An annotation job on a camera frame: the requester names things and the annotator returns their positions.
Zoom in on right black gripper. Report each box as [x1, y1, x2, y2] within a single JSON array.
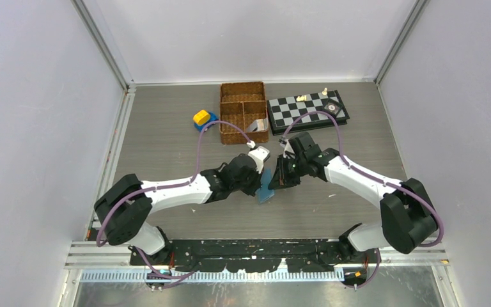
[[270, 153, 308, 190]]

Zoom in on blue card holder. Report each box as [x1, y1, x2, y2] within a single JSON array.
[[256, 168, 275, 204]]

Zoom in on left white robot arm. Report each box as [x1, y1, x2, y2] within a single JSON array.
[[94, 148, 270, 265]]

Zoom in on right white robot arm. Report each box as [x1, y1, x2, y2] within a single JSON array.
[[269, 132, 440, 263]]

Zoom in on cards in basket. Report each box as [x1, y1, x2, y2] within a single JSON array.
[[245, 118, 269, 133]]

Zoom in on blue yellow toy car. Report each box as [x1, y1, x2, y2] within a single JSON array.
[[192, 109, 219, 132]]

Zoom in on brown wicker basket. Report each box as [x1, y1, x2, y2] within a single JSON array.
[[219, 81, 269, 143]]

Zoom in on cream chess piece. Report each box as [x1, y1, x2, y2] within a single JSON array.
[[295, 95, 307, 102]]

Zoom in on black square box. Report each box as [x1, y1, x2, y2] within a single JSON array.
[[323, 100, 343, 118]]

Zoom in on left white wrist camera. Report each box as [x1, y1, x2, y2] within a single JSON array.
[[246, 141, 270, 174]]

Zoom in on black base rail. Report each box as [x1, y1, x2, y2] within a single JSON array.
[[130, 239, 377, 273]]

